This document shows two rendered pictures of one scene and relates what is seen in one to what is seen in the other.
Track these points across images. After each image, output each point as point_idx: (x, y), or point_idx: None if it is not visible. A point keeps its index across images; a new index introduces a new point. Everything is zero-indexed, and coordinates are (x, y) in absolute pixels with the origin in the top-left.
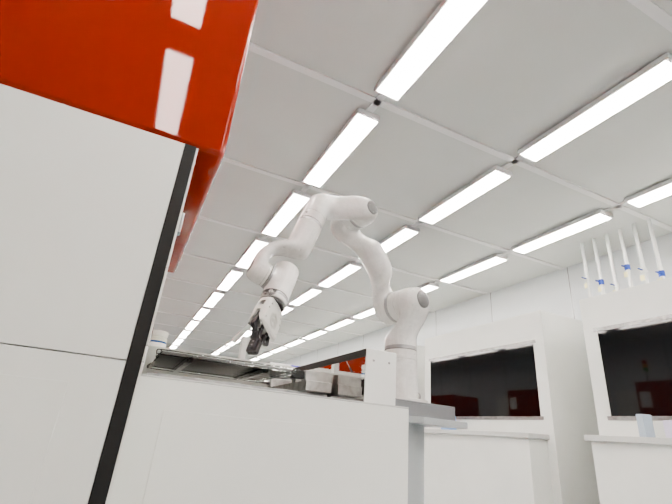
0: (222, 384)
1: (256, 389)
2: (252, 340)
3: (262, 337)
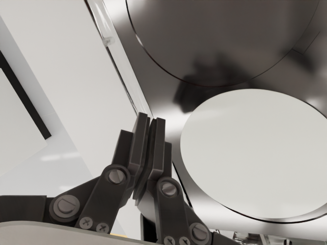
0: (18, 45)
1: (46, 93)
2: (111, 162)
3: (143, 238)
